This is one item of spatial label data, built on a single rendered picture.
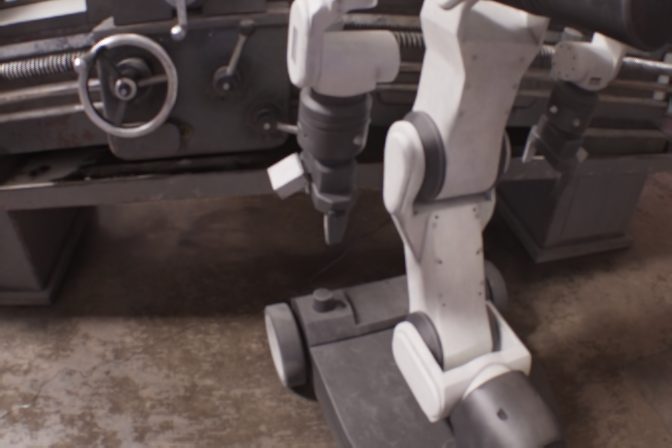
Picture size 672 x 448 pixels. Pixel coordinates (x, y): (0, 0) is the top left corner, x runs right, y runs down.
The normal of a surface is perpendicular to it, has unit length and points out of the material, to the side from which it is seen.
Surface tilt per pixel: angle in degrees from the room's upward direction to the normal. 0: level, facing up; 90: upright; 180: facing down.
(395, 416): 0
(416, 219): 90
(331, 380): 0
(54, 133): 90
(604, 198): 90
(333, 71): 102
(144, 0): 90
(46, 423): 0
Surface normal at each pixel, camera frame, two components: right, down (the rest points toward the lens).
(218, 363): 0.04, -0.85
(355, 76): 0.30, 0.67
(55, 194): 0.17, 0.53
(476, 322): 0.25, -0.22
